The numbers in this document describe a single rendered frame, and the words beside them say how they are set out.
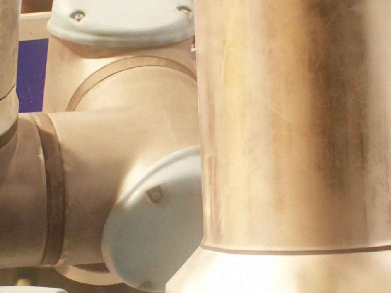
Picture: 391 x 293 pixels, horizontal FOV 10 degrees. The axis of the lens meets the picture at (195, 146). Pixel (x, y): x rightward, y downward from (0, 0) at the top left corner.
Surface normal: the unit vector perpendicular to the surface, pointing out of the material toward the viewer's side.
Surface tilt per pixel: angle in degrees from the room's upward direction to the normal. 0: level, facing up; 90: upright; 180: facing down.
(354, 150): 80
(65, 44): 101
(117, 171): 65
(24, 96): 90
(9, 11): 106
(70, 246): 118
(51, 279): 114
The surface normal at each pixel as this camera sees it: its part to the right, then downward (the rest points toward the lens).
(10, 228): 0.25, 0.49
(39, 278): -0.04, 0.60
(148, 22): 0.09, -0.85
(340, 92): 0.15, 0.06
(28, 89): 0.45, 0.20
